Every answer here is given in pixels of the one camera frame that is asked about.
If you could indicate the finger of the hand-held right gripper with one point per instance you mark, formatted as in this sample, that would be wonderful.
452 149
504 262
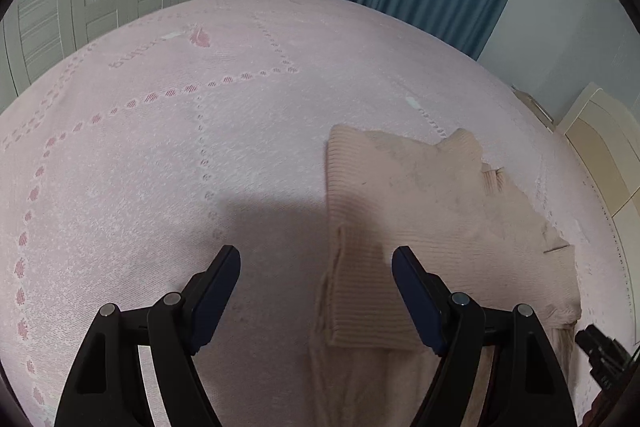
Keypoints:
602 354

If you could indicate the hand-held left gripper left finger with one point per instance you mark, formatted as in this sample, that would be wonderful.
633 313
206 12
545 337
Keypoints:
212 302

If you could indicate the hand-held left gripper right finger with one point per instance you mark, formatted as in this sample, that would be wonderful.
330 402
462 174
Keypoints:
420 302

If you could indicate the beige knit sweater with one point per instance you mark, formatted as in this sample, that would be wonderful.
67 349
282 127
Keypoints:
430 217

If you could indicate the pink patterned bedspread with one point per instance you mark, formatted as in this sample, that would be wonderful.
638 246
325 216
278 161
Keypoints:
175 157

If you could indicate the beige padded headboard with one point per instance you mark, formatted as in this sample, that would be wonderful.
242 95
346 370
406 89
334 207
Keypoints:
607 147

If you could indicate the cardboard box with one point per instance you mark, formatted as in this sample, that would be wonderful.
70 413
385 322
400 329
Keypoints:
535 109

